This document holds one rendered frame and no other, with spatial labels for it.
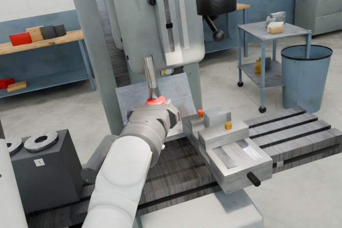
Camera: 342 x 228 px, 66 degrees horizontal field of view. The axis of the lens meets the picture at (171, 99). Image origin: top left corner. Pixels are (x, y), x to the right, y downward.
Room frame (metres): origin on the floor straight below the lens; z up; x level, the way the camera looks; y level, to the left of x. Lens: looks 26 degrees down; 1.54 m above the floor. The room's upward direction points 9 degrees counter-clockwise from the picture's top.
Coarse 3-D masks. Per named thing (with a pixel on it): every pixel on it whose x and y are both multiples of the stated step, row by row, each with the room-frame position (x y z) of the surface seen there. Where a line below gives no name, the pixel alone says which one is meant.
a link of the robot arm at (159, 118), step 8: (152, 104) 0.55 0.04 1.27; (160, 104) 0.55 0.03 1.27; (168, 104) 0.54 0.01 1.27; (128, 112) 0.54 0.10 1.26; (136, 112) 0.53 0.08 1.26; (144, 112) 0.52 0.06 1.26; (152, 112) 0.52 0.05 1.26; (160, 112) 0.51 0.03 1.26; (168, 112) 0.52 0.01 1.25; (176, 112) 0.52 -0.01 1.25; (128, 120) 0.50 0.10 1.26; (136, 120) 0.45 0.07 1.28; (144, 120) 0.46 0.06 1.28; (152, 120) 0.46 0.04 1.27; (160, 120) 0.48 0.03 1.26; (168, 120) 0.51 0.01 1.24; (176, 120) 0.52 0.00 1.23; (152, 128) 0.44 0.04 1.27; (160, 128) 0.45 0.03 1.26; (168, 128) 0.50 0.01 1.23; (160, 136) 0.44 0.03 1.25
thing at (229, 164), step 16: (192, 128) 0.76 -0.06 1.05; (192, 144) 0.77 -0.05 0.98; (240, 144) 0.65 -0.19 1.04; (208, 160) 0.64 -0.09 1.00; (224, 160) 0.59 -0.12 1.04; (240, 160) 0.58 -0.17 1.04; (256, 160) 0.57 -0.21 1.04; (272, 160) 0.57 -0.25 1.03; (224, 176) 0.53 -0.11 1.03; (240, 176) 0.54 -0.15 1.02; (256, 176) 0.55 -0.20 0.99; (224, 192) 0.53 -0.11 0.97
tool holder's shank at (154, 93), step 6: (150, 54) 0.59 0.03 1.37; (144, 60) 0.57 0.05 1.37; (150, 60) 0.57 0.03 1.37; (144, 66) 0.58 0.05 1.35; (150, 66) 0.57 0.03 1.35; (150, 72) 0.57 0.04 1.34; (150, 78) 0.58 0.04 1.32; (156, 78) 0.58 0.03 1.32; (150, 84) 0.57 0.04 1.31; (156, 84) 0.58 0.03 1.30; (150, 90) 0.58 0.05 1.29; (156, 90) 0.57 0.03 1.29; (150, 96) 0.58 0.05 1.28; (156, 96) 0.57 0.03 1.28
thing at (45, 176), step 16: (16, 144) 0.64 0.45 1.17; (32, 144) 0.62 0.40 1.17; (48, 144) 0.61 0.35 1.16; (64, 144) 0.64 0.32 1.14; (16, 160) 0.58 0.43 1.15; (32, 160) 0.58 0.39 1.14; (48, 160) 0.59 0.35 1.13; (64, 160) 0.60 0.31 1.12; (16, 176) 0.58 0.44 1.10; (32, 176) 0.58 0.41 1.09; (48, 176) 0.59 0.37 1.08; (64, 176) 0.59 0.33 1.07; (80, 176) 0.67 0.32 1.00; (32, 192) 0.58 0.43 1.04; (48, 192) 0.58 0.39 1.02; (64, 192) 0.59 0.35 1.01; (80, 192) 0.62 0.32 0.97; (32, 208) 0.58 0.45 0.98
